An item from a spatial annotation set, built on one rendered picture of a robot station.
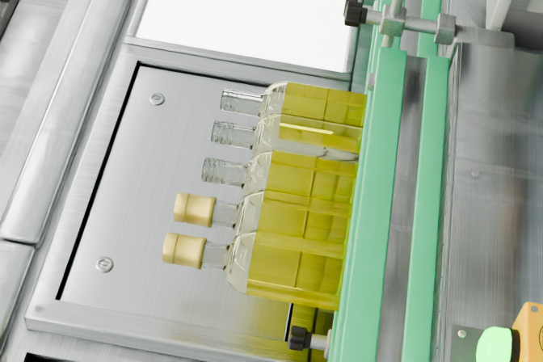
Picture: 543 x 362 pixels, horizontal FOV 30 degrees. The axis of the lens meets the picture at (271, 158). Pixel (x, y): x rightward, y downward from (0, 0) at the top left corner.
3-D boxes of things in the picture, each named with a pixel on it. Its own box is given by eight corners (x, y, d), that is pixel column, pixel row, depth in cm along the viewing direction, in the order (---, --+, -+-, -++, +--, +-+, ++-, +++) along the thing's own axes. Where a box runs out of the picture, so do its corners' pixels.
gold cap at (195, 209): (216, 209, 118) (178, 203, 118) (217, 191, 115) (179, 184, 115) (210, 234, 116) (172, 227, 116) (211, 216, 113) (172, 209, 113)
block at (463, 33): (494, 85, 123) (438, 75, 123) (515, 28, 116) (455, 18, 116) (494, 106, 121) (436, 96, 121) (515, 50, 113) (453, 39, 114)
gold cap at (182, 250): (206, 250, 114) (168, 243, 114) (208, 231, 111) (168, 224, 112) (199, 275, 112) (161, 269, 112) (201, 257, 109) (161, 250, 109)
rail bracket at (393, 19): (435, 86, 125) (334, 69, 125) (465, -19, 112) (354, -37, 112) (433, 103, 123) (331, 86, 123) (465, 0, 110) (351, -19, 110)
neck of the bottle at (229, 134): (253, 136, 124) (215, 130, 124) (254, 120, 122) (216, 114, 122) (249, 155, 122) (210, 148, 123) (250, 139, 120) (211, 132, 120)
